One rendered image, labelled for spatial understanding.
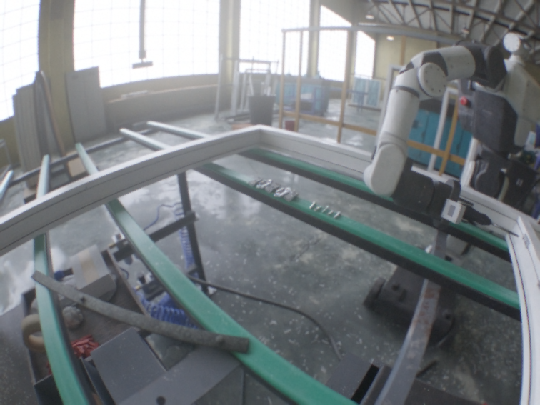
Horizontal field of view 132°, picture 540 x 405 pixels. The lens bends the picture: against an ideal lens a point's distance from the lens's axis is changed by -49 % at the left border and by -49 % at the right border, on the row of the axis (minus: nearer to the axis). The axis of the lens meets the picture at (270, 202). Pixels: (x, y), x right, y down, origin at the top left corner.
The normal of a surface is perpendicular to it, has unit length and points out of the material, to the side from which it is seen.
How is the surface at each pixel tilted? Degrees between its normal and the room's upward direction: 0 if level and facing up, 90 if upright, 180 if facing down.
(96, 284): 90
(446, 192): 71
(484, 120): 102
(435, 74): 75
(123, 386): 0
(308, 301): 0
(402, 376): 0
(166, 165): 90
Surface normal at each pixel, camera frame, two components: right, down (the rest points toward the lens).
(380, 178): -0.30, 0.18
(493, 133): -0.97, 0.22
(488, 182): -0.70, 0.37
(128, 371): 0.03, -0.86
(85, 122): 0.76, 0.35
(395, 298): -0.48, -0.37
